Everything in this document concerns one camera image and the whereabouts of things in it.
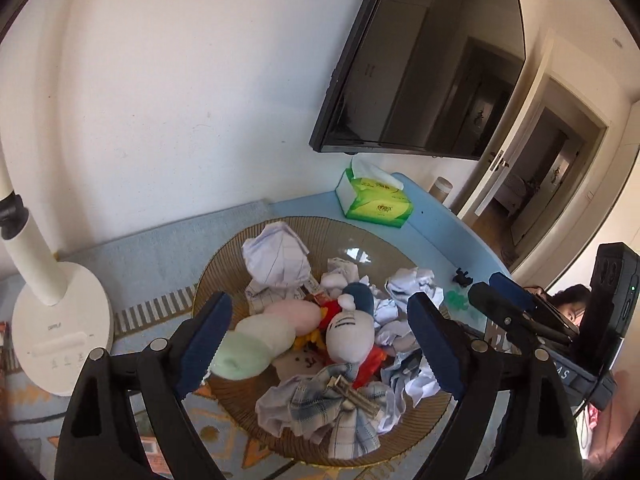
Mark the red long box front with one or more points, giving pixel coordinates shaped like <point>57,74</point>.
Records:
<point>152,452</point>

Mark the small black figurine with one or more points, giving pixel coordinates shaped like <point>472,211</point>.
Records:
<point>462,278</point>

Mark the blue checked cloth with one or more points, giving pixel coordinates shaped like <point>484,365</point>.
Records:
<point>320,420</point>

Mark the white cat plush red bow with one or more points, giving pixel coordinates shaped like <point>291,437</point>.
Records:
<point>350,335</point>

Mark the golden ribbed bowl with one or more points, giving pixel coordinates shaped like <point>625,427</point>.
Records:
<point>320,232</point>

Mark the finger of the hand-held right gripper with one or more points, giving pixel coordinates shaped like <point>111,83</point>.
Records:
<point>507,285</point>
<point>487,300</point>

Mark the large pastel three-ball plush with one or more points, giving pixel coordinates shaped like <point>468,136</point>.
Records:
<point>260,340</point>

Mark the orange snack bag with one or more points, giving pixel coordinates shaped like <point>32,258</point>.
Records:
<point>370,366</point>

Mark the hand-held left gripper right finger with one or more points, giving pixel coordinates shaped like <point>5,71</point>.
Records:
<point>435,345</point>

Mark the black wall television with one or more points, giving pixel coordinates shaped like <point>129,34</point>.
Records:
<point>425,60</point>

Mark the white cylindrical cup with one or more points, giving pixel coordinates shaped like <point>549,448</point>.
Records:
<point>440,192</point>

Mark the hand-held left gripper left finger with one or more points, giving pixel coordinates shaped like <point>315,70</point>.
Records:
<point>205,340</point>

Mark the white desk lamp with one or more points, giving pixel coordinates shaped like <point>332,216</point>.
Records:
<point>50,350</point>

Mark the patterned blue-grey table mat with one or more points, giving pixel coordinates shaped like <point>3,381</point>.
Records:
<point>150,270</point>

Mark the white door with frame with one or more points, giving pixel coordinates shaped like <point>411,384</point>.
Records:
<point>482,195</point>

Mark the person's head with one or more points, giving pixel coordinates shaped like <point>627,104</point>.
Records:
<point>570,310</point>

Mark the person's right forearm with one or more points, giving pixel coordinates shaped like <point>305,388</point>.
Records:
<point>607,420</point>

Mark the green tissue pack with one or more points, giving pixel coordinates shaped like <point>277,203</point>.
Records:
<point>375,205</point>

